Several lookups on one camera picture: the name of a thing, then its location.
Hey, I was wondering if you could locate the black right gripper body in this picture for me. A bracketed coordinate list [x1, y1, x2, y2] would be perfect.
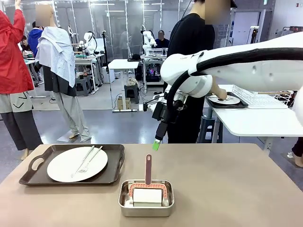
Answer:
[151, 100, 188, 124]

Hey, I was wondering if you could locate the forearm of person in black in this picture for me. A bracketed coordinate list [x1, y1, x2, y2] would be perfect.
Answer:
[211, 83, 223, 96]

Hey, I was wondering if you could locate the dark grey plastic stool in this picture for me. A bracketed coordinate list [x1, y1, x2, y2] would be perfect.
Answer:
[75, 76, 95, 97]
[124, 84, 140, 105]

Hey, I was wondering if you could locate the cardboard box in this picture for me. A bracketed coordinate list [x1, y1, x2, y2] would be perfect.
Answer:
[117, 96, 131, 110]

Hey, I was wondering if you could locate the grey plastic step stool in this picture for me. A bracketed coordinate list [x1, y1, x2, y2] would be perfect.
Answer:
[196, 115, 223, 144]

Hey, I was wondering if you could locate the white standing desk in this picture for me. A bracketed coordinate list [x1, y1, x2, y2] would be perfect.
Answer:
[108, 59, 140, 113]

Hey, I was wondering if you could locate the seated person in dark top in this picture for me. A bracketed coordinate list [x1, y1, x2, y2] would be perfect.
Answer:
[154, 30, 170, 49]

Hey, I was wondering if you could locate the silver fork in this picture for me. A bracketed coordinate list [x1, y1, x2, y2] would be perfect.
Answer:
[79, 146, 104, 174]

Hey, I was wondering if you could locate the grey round plate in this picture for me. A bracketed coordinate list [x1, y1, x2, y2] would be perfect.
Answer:
[209, 95, 241, 105]

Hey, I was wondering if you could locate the black tray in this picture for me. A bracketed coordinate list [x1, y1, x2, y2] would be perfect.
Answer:
[205, 92, 249, 110]

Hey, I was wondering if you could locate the stainless steel rectangular container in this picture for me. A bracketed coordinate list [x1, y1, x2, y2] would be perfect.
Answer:
[118, 179, 175, 218]

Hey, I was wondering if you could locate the person in black clothes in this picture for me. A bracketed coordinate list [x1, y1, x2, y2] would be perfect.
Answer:
[162, 0, 228, 144]

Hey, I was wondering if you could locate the silver table knife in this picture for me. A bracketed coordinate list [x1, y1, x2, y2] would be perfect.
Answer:
[71, 145, 95, 178]

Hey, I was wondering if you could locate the white side table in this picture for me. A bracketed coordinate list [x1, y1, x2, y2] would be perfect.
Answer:
[205, 84, 303, 152]

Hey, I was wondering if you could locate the white round dinner plate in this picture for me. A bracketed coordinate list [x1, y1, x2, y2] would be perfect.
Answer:
[46, 147, 109, 183]

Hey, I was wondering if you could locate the mannequin with light blue shirt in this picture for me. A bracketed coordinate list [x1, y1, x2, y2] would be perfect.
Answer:
[35, 4, 92, 143]

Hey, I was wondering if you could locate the person in blue jacket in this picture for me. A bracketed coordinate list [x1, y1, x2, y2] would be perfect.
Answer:
[27, 21, 45, 58]

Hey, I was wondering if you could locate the person in red jacket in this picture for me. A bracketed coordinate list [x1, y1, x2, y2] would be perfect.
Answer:
[0, 0, 44, 161]

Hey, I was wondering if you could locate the black corrugated cable hose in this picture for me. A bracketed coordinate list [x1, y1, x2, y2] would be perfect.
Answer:
[165, 47, 303, 124]

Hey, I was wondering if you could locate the white wire dish rack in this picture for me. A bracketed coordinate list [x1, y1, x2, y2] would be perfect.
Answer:
[231, 84, 294, 110]

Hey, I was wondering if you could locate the brown serving tray with handles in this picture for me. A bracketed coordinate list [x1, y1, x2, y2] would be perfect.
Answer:
[18, 144, 125, 187]

